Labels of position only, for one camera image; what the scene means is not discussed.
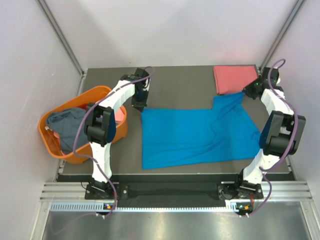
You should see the blue t shirt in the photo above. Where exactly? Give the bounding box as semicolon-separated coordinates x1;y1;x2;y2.
141;92;261;170

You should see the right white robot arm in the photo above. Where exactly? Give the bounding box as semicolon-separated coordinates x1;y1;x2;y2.
218;67;306;201

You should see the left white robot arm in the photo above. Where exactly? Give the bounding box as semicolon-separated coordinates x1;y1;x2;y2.
83;67;151;199

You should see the light pink t shirt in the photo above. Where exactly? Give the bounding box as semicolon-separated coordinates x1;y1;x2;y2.
114;108;125;124

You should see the folded pink t shirt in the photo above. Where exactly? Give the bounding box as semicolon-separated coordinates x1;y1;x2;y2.
213;65;258;95

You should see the red t shirt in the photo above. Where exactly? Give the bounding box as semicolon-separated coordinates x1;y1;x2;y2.
77;103;88;111

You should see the grey t shirt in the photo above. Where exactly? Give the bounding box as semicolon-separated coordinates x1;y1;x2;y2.
46;107;86;155

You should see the orange plastic basket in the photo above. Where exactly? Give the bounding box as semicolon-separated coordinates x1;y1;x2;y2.
38;85;129;165

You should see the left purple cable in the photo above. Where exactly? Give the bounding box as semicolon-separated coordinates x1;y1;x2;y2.
72;65;155;221

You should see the purple cable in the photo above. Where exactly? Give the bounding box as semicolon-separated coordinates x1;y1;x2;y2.
72;65;155;221
247;58;298;221

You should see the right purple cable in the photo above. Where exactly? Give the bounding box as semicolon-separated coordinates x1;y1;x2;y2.
247;58;298;221

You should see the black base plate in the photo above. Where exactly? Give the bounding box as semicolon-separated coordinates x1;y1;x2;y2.
84;174;264;208

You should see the right aluminium frame post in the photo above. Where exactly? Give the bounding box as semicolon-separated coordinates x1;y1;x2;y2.
258;0;307;70

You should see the aluminium frame post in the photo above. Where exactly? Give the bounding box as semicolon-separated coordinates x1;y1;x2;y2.
35;0;85;76
258;0;307;70

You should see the aluminium rail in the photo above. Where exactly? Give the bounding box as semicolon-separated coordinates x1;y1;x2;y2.
40;181;313;202

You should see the grey slotted cable duct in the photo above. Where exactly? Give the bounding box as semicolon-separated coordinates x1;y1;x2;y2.
49;201;254;213

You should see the left aluminium frame post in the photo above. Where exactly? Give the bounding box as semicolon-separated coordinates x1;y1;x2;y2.
35;0;85;76

